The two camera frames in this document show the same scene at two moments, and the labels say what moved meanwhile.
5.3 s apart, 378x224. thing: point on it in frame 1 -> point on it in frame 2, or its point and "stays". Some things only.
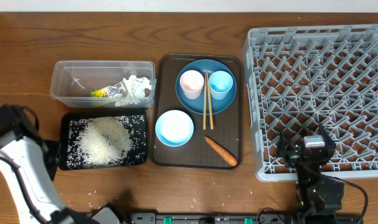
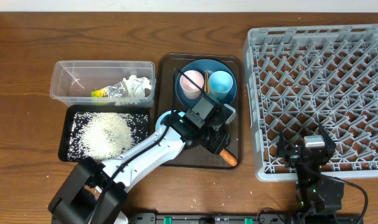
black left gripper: x=54 y=146 -> x=226 y=143
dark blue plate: x=197 y=106 stays
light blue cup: x=220 y=82 stays
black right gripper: x=292 y=156 stays
